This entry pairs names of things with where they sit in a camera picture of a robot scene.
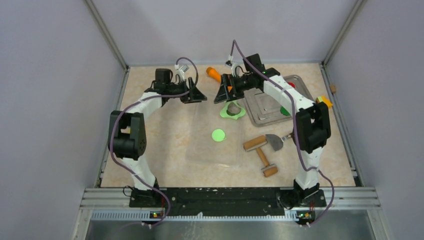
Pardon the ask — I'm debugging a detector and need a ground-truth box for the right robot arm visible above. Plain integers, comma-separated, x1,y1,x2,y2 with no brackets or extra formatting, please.
213,54,331,206

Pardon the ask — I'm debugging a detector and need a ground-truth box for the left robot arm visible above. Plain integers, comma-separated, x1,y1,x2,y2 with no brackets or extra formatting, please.
107,68,207,207

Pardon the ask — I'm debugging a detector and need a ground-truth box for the green dough disc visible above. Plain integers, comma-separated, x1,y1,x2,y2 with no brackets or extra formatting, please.
279,107,291,117

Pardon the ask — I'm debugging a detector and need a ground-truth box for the wooden double-ended roller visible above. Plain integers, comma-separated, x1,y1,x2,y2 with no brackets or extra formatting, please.
242,135,279,178

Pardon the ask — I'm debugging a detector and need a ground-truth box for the metal scraper wooden handle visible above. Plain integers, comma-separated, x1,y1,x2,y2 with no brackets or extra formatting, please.
265,133,294,152

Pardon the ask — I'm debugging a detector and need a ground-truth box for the orange plastic rolling pin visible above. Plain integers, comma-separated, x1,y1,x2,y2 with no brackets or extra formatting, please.
206,67,222,83

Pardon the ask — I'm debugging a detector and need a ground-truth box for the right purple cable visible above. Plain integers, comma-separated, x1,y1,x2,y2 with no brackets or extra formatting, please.
229,39,335,228

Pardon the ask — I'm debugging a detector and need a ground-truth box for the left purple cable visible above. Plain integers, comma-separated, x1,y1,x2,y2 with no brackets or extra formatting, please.
109,56,200,229

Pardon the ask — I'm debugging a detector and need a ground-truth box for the aluminium frame rail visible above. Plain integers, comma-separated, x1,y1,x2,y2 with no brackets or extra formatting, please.
72,187,393,240

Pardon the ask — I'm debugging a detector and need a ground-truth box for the round cut green wrapper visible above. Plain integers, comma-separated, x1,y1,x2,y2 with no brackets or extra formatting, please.
211,128,226,142

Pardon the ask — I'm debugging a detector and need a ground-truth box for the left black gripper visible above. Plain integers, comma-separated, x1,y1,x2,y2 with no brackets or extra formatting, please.
166,77,207,104

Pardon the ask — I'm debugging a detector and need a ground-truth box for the orange yellow foam block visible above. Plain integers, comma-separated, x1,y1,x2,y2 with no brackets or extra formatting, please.
315,95,333,109

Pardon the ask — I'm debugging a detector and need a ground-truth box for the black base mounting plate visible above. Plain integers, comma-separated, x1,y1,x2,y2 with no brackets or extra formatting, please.
129,187,327,218

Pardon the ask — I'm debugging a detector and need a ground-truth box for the small wooden block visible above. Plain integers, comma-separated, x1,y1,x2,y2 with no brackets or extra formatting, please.
329,84,337,94

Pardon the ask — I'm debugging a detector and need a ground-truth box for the green dough lump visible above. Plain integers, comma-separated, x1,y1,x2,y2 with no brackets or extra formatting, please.
219,100,246,120

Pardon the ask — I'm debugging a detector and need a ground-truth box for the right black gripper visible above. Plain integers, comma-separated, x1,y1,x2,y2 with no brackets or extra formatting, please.
214,74,253,105

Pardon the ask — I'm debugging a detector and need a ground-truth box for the purple cable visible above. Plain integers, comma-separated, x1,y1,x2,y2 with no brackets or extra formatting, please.
229,39,335,228
109,56,200,229

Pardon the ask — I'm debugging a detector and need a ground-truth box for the stainless steel tray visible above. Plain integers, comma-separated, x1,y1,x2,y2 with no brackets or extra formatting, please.
244,75,313,128

